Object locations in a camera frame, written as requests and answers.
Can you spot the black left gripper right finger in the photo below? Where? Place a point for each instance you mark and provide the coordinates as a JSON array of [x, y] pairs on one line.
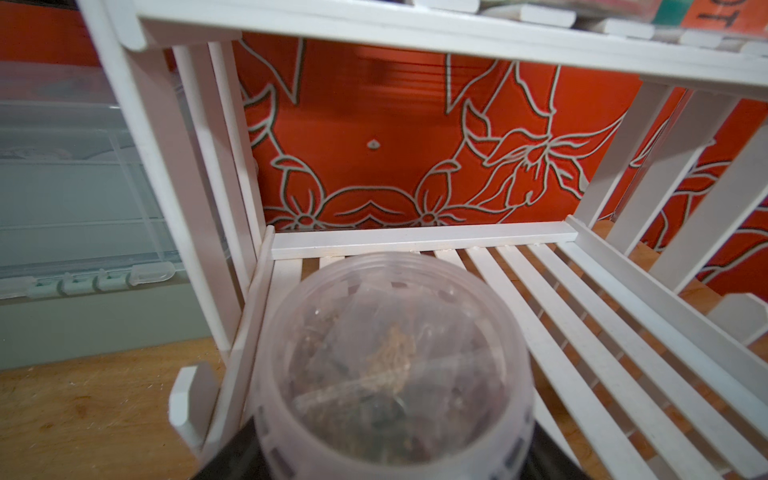
[[545, 460]]

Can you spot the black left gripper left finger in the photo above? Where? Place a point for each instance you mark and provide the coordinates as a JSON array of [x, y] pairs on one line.
[[240, 459]]

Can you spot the white slatted two-tier shelf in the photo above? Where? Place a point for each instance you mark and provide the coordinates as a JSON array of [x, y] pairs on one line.
[[658, 389]]

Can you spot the small clear cup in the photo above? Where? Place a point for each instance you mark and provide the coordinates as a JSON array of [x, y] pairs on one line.
[[393, 366]]

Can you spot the seed jar radish lid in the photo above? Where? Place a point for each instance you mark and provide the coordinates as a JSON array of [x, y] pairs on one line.
[[733, 17]]

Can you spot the green plastic storage box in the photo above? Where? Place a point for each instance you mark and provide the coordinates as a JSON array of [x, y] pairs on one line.
[[88, 263]]

